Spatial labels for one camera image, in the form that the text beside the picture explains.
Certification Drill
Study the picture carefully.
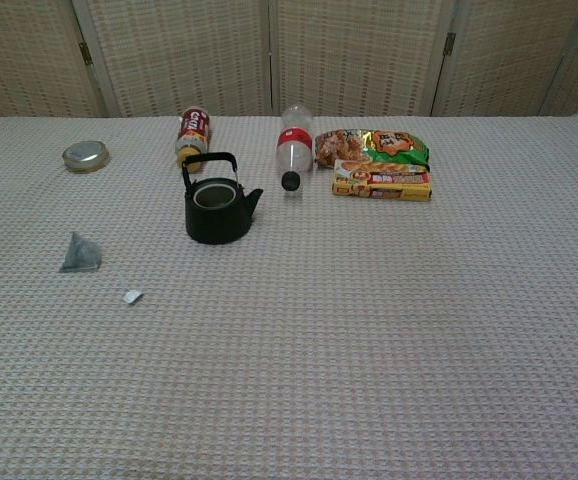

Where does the small grey tea bag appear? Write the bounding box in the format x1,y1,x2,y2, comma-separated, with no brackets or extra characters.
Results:
58,231,144,306

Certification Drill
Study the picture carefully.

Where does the black teapot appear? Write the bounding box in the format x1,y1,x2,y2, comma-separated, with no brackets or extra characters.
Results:
181,152,264,246

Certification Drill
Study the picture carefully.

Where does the green snack bag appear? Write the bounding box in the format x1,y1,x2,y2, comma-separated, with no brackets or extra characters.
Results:
314,127,431,172

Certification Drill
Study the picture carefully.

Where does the clear bottle with red label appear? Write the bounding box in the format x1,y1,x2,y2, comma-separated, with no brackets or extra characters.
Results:
275,103,316,193

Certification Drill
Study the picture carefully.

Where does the pale woven tablecloth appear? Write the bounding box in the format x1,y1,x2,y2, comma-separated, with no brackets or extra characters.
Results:
0,115,578,480

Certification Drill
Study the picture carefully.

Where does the yellow curry box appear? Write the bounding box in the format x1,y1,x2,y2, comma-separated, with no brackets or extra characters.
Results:
331,159,433,202

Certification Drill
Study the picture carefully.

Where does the woven folding screen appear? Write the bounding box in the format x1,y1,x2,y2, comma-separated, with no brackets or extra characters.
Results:
0,0,578,121

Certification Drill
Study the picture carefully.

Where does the round metal tin lid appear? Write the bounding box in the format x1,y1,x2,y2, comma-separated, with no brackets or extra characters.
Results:
61,140,111,174

